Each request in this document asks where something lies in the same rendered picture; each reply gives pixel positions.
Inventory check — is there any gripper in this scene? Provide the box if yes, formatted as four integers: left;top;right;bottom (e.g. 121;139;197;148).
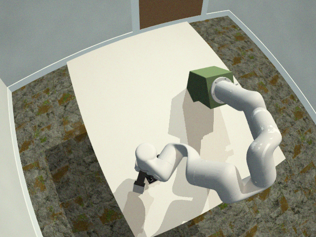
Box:
134;161;152;178

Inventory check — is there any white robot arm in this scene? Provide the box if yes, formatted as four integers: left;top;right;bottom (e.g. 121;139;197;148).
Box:
133;77;282;203

